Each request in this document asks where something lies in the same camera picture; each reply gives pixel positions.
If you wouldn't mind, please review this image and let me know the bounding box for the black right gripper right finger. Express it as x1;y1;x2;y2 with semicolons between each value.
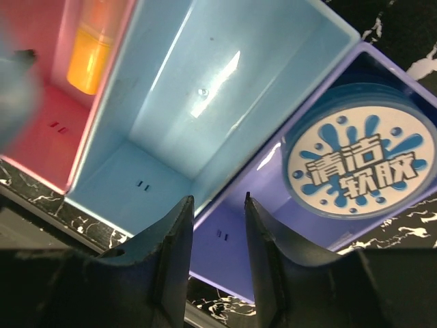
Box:
244;196;436;327

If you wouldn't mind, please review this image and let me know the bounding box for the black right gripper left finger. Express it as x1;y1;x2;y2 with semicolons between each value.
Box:
1;195;194;327

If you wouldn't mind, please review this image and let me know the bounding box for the blue cleaning gel jar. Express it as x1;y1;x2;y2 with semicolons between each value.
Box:
281;83;436;219

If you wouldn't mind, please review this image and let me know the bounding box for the blue grey highlighter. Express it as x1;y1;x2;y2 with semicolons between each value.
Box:
1;23;40;152

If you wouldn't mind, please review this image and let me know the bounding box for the orange highlighter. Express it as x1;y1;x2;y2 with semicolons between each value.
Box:
67;1;126;95

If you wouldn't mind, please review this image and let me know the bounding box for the purple plastic bin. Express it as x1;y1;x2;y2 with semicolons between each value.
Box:
191;42;436;301

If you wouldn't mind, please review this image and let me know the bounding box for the light blue bin right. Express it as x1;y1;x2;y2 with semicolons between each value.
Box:
66;1;360;236

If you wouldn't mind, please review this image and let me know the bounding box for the pink plastic bin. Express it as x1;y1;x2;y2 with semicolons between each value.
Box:
1;1;135;194

